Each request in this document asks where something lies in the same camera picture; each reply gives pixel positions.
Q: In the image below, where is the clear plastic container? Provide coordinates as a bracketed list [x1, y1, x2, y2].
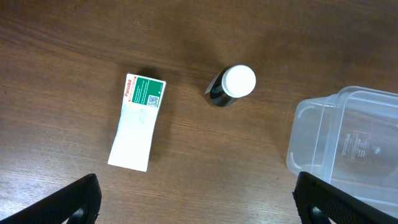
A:
[286, 86, 397, 217]

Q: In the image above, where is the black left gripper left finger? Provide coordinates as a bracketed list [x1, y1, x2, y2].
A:
[1, 174, 102, 223]

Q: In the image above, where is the white green medicine box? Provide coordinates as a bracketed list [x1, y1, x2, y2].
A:
[108, 73, 166, 172]

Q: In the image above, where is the dark bottle white cap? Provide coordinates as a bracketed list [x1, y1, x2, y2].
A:
[205, 65, 256, 107]

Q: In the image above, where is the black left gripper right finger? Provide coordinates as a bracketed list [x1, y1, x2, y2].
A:
[293, 172, 397, 224]

